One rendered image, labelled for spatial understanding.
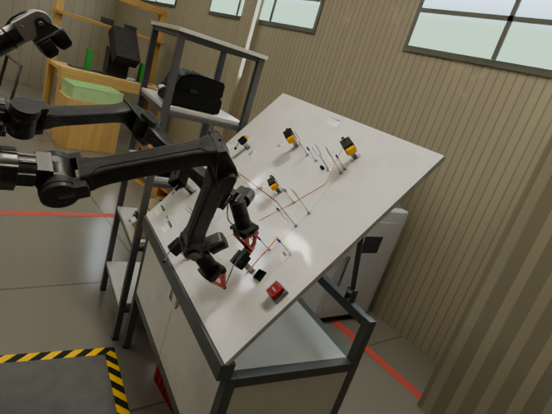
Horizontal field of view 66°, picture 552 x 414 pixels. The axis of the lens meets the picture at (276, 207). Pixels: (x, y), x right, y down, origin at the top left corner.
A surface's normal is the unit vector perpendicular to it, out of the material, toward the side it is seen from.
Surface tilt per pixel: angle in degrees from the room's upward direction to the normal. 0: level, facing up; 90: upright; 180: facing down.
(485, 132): 90
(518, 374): 90
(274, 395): 90
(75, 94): 90
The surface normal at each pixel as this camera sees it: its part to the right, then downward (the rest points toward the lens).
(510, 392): -0.76, -0.04
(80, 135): 0.62, 0.41
